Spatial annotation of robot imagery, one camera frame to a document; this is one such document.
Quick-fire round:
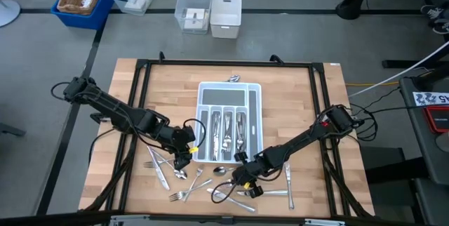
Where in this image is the silver metal bracket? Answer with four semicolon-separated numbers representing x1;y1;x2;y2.
109;214;152;226
303;218;347;226

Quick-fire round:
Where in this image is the dark grey side table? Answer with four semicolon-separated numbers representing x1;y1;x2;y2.
398;66;449;187

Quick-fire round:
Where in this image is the person's shoe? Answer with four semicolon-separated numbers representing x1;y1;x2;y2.
420;4;445;20
431;20;449;36

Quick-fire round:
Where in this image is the black desk foot bar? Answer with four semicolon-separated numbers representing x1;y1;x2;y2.
381;58;449;69

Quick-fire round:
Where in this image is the silver table knife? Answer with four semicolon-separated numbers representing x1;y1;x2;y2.
283;161;295;210
214;112;222;157
206;187;256;213
211;112;218;161
236;189;289;197
146;145;171;191

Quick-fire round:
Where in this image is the red and black device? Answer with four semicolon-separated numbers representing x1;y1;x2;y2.
422;105;449;135

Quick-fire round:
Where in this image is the black furniture base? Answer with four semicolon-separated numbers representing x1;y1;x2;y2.
360;146;433;185

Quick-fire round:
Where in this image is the white printed label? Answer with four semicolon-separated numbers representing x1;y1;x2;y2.
413;91;449;107

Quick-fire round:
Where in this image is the white cable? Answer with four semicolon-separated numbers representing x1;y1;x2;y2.
348;39;449;98

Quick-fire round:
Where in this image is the grey round disc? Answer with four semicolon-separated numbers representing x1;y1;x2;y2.
434;131;449;154

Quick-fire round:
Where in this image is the yellow cable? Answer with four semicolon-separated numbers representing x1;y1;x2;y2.
345;81;401;88

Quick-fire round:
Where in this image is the black cable bundle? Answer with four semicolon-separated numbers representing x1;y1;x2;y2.
349;87;427;142

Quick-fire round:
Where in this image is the blue plastic bin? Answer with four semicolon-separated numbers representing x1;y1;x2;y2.
51;0;115;32

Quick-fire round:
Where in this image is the white plastic cutlery tray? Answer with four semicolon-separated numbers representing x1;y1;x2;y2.
192;81;264;166

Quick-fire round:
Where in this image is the grey furniture leg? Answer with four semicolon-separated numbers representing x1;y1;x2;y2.
0;122;27;138

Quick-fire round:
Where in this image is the grey round stand base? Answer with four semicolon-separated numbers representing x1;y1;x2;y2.
0;0;21;28

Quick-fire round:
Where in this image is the white plastic bin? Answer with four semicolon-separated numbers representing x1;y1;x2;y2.
209;0;243;40

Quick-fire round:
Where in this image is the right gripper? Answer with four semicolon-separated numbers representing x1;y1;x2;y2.
232;152;267;199

